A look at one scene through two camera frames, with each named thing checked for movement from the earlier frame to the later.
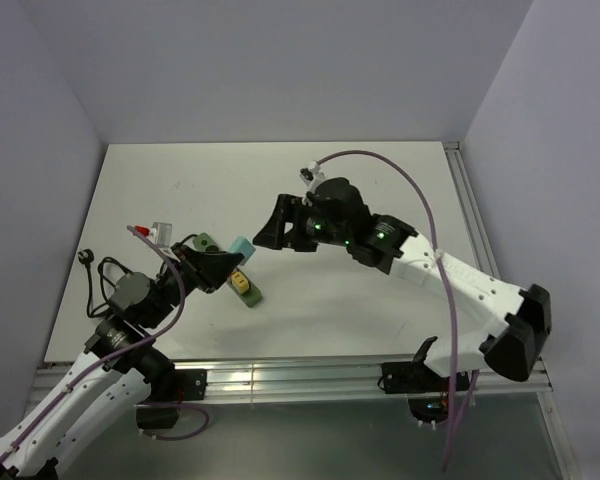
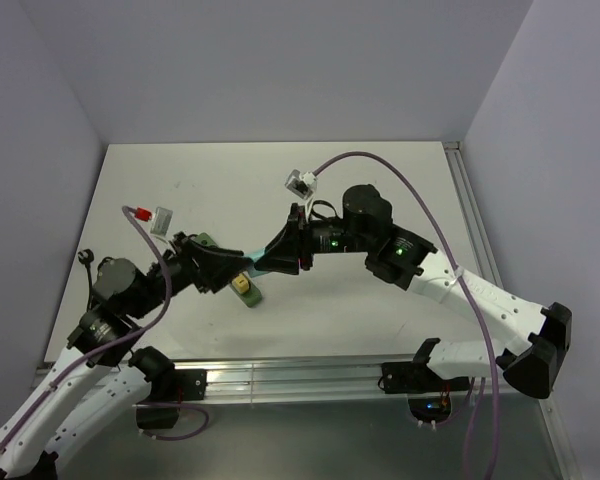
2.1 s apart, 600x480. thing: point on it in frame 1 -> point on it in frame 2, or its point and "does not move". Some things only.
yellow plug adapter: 239,282 does not move
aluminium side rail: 469,209 does not move
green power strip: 252,297 does not move
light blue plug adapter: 242,245 -> 253,271
